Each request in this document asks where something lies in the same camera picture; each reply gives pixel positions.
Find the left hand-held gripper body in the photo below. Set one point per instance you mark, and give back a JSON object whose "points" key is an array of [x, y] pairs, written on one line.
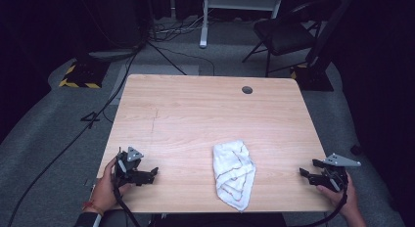
{"points": [[130, 170]]}

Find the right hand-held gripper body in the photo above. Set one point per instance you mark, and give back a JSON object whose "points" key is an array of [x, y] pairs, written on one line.
{"points": [[334, 176]]}

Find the white towel with coloured stripes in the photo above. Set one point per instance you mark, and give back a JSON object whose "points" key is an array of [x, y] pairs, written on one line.
{"points": [[235, 174]]}

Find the person's right hand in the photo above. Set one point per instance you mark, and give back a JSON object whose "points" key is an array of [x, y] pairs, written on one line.
{"points": [[347, 201]]}

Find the person's left hand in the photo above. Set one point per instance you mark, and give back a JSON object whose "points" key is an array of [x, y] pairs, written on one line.
{"points": [[106, 191]]}

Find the small black floor object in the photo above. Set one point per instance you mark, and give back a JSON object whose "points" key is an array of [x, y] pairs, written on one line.
{"points": [[356, 150]]}

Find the yellow-black striped stand base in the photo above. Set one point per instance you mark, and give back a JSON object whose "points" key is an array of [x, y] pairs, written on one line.
{"points": [[83, 75]]}

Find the black stand with striped base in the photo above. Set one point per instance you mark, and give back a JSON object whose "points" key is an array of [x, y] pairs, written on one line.
{"points": [[318, 57]]}

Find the black folding chair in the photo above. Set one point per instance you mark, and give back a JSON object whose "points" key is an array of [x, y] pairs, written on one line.
{"points": [[282, 34]]}

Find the large dark equipment stand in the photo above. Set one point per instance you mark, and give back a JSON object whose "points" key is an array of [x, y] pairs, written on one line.
{"points": [[117, 24]]}

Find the white desk frame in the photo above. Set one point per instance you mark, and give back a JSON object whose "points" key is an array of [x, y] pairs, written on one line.
{"points": [[204, 21]]}

